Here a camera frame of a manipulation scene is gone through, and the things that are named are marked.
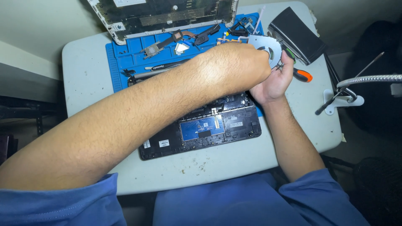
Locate black laptop palmrest chassis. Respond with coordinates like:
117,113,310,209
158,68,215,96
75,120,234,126
138,91,263,161

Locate grey metal hinge bar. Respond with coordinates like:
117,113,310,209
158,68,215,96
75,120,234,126
123,67,176,87

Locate person's right hand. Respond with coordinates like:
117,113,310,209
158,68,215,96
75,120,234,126
249,50,295,106

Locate black pouch case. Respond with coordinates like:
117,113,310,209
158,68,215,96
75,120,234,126
267,6,328,65

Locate orange flex cable strip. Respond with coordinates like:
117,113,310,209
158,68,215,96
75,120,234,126
216,37,243,45

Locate white laptop bottom cover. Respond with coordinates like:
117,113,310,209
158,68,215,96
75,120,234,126
87,0,240,46

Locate dark metal shelf rack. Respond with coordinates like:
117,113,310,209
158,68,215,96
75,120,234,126
0,94,65,165

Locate white lamp clamp base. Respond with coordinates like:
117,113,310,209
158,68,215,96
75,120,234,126
323,89,365,116

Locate person's blue shirt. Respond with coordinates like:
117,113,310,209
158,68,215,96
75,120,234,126
0,168,372,226

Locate orange black handled screwdriver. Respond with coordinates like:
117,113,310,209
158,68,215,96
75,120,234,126
280,44,313,83

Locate thin black rod tool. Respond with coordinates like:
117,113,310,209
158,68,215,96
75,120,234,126
315,51,385,116

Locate black laptop speaker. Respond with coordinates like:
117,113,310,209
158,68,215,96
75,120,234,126
193,24,221,46

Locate person's left hand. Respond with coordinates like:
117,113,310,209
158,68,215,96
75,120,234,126
199,42,272,96

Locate copper heat pipe heatsink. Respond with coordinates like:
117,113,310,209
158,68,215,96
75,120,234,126
140,29,196,60

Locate black connector bracket part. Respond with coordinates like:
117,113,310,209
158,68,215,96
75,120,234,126
225,20,250,37

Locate blue silicone repair mat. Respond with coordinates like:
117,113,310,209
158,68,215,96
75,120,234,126
105,12,265,118

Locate silver laptop cooling fan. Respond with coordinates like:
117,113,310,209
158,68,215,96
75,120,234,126
247,34,283,69

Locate black chair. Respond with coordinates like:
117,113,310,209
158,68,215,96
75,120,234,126
342,20,402,134

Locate white flat ribbon cable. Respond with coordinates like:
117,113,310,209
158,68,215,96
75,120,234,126
174,42,191,56

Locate small blue circuit board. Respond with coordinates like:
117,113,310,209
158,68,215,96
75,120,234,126
242,17,261,35

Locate black pen tool white print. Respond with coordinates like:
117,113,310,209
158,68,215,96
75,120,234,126
144,59,192,72

